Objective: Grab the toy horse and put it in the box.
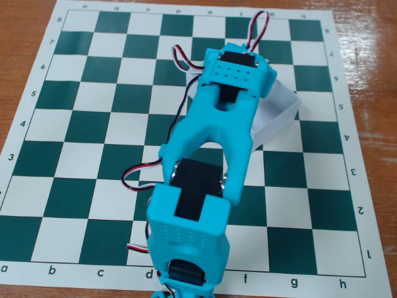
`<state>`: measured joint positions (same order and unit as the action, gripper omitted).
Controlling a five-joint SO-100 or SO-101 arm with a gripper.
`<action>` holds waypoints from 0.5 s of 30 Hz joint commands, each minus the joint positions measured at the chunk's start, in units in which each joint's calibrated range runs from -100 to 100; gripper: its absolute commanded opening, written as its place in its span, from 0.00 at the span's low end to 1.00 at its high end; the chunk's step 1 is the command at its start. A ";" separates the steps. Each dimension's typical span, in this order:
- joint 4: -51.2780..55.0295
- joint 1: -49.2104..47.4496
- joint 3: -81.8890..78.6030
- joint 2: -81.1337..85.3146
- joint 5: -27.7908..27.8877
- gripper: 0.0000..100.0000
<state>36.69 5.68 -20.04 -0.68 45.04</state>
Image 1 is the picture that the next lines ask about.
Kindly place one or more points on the cyan robot arm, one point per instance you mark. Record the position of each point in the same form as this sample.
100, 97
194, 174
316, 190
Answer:
214, 130

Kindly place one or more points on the white paper box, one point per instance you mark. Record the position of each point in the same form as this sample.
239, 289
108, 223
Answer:
276, 115

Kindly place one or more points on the green white chessboard mat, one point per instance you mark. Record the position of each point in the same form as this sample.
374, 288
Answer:
93, 139

